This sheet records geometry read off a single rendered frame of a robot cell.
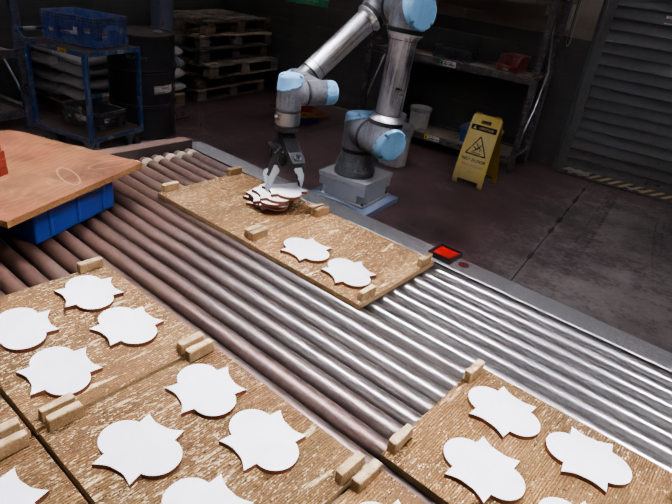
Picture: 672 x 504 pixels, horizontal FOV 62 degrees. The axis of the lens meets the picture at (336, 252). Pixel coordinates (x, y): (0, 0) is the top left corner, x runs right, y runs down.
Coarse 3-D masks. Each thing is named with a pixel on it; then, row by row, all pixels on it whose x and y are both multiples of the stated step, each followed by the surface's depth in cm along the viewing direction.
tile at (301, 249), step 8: (288, 240) 157; (296, 240) 158; (304, 240) 158; (312, 240) 159; (288, 248) 153; (296, 248) 153; (304, 248) 154; (312, 248) 154; (320, 248) 155; (328, 248) 156; (296, 256) 149; (304, 256) 150; (312, 256) 150; (320, 256) 151; (328, 256) 151
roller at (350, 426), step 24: (96, 240) 149; (120, 264) 142; (168, 288) 133; (192, 312) 127; (216, 336) 122; (240, 336) 121; (264, 360) 115; (288, 384) 110; (312, 408) 106; (336, 408) 105; (360, 432) 101
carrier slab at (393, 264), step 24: (336, 216) 178; (264, 240) 157; (336, 240) 163; (360, 240) 165; (384, 240) 167; (288, 264) 147; (312, 264) 149; (384, 264) 154; (408, 264) 155; (432, 264) 159; (336, 288) 139; (384, 288) 142
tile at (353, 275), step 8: (328, 264) 148; (336, 264) 148; (344, 264) 149; (352, 264) 149; (360, 264) 150; (328, 272) 144; (336, 272) 144; (344, 272) 145; (352, 272) 145; (360, 272) 146; (368, 272) 146; (336, 280) 141; (344, 280) 141; (352, 280) 142; (360, 280) 142; (368, 280) 143; (352, 288) 140; (360, 288) 140
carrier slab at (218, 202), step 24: (168, 192) 178; (192, 192) 181; (216, 192) 183; (240, 192) 185; (216, 216) 167; (240, 216) 169; (264, 216) 171; (288, 216) 173; (312, 216) 176; (240, 240) 157
